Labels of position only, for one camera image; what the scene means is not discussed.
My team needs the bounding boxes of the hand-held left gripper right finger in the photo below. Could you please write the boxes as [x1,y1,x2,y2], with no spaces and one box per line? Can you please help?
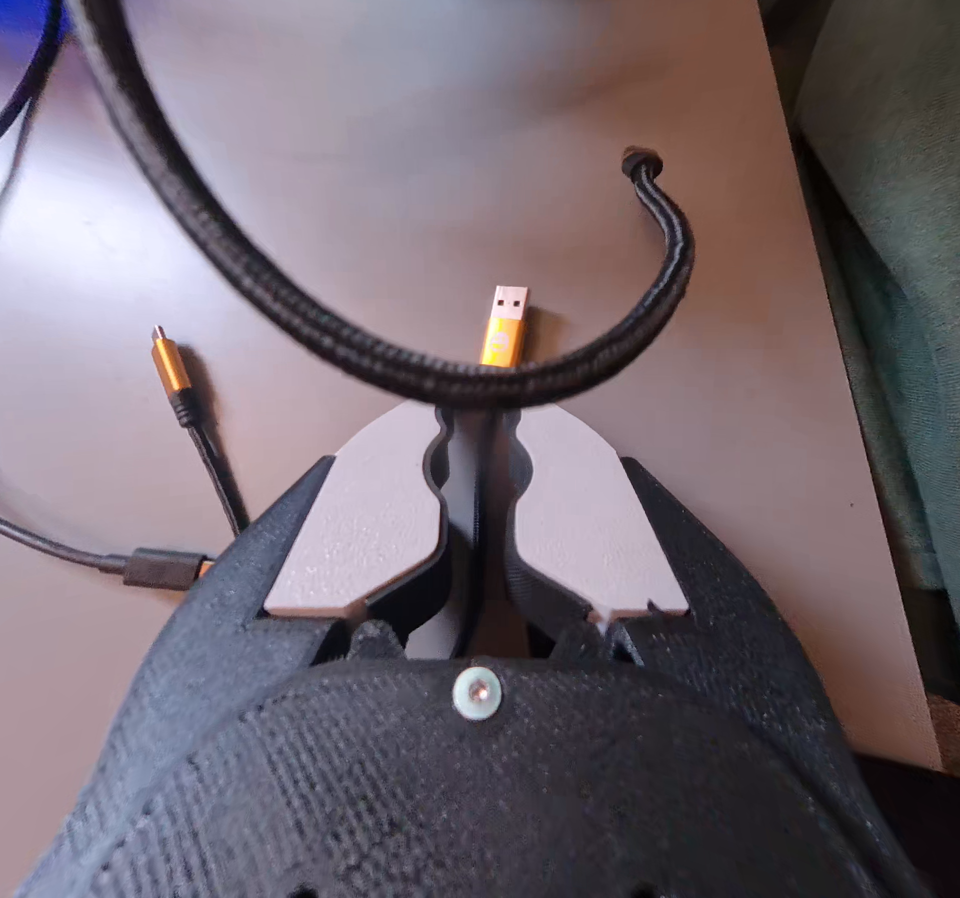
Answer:
[501,403,691,647]

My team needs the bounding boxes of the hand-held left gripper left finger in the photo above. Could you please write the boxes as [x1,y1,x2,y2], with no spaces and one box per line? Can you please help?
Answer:
[262,399,455,651]

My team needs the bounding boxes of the thin black cable with strap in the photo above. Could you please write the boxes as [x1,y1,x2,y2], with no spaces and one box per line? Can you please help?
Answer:
[0,0,215,590]

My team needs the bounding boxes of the orange-plug braided USB cable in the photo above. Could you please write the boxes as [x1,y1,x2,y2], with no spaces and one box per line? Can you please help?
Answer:
[48,0,695,410]
[150,285,532,659]

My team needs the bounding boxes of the person's green sweatshirt torso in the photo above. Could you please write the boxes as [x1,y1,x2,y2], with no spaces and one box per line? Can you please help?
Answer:
[750,0,960,614]

